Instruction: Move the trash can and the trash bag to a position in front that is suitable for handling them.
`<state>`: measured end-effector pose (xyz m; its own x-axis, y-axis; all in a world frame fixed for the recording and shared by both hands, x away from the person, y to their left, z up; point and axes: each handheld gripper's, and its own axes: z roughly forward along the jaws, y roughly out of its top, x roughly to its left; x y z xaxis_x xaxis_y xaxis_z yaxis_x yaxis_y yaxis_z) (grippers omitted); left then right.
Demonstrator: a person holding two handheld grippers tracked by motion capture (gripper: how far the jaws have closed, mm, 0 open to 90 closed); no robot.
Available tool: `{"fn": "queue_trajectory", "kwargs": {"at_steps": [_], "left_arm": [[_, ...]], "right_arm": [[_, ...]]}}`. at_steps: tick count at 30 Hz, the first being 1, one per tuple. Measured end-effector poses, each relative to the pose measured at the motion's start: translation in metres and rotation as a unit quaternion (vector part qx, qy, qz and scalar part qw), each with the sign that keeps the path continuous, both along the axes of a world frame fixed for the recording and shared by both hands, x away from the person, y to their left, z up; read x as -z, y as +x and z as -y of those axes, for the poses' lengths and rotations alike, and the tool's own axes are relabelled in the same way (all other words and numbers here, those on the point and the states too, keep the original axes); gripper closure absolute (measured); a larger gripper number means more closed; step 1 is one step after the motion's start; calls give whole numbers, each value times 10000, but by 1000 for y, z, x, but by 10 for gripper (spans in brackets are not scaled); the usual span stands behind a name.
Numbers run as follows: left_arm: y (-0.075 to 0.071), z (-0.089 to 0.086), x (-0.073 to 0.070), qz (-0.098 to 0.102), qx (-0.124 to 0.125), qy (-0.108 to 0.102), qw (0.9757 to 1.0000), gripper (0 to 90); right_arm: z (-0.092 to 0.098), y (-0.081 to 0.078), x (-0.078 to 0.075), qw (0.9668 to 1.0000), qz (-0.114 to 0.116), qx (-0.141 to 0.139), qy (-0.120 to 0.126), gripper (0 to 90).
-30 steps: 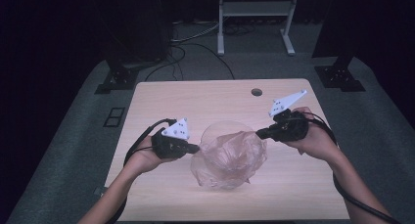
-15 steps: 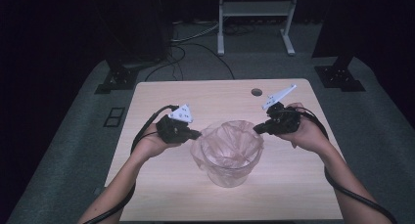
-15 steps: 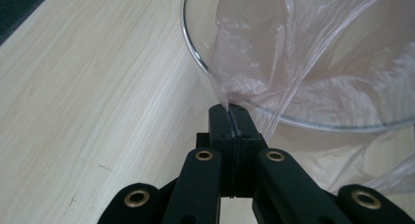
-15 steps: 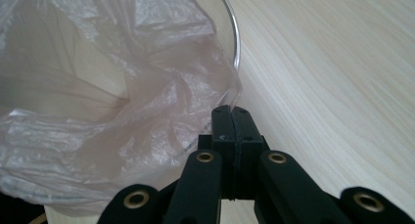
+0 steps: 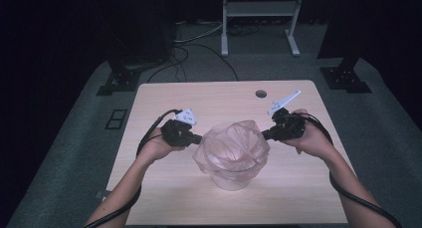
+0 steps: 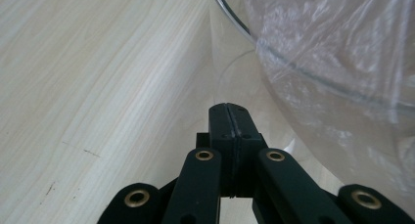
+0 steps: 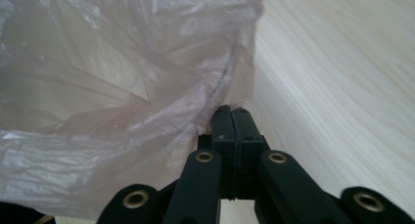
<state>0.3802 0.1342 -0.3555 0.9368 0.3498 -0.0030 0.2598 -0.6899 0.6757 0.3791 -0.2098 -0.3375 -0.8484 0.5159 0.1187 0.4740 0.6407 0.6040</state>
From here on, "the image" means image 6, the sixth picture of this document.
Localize clear plastic bag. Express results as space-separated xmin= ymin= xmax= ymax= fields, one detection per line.
xmin=243 ymin=0 xmax=415 ymax=202

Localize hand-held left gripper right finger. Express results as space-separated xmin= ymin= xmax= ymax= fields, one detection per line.
xmin=226 ymin=102 xmax=268 ymax=199

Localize clear cylindrical container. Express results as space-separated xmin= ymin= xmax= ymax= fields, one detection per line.
xmin=207 ymin=0 xmax=415 ymax=215

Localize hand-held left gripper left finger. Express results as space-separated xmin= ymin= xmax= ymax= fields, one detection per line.
xmin=195 ymin=102 xmax=237 ymax=199

